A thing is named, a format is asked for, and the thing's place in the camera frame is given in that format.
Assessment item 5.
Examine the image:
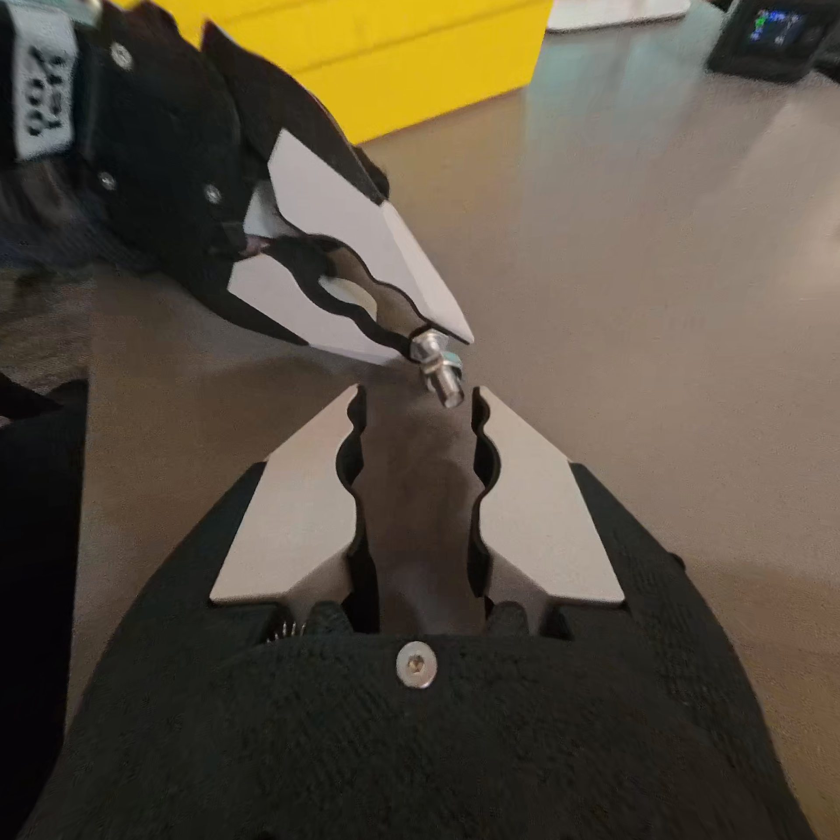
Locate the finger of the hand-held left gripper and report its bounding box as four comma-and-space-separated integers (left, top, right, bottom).
225, 236, 414, 366
243, 128, 476, 347

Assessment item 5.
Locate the black device with screen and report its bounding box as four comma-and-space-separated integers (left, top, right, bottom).
707, 0, 840, 84

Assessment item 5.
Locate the white flat object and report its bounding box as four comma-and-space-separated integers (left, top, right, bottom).
546, 0, 693, 34

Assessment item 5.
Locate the yellow plastic bin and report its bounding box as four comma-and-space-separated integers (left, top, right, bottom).
112, 0, 555, 147

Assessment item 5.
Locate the steel bolt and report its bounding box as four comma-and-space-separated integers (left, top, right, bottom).
410, 328, 468, 409

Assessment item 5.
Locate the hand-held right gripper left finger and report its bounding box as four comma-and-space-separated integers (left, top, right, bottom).
209, 384, 368, 621

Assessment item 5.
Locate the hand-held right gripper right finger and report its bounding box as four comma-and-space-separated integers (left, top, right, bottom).
468, 385, 626, 626

